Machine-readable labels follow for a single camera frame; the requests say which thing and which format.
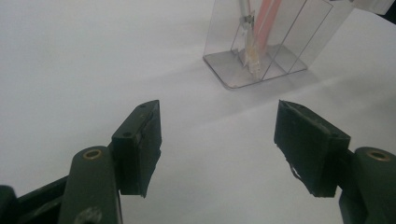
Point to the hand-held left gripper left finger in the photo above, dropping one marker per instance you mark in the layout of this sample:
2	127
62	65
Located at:
138	149

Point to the orange highlighter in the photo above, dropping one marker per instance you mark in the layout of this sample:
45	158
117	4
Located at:
266	21

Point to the clear plastic organizer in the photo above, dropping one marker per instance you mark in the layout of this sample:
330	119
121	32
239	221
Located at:
289	46

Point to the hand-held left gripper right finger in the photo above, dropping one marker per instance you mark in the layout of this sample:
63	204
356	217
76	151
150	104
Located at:
308	146

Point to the slim silver pen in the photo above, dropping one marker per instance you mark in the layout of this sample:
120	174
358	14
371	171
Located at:
252	53

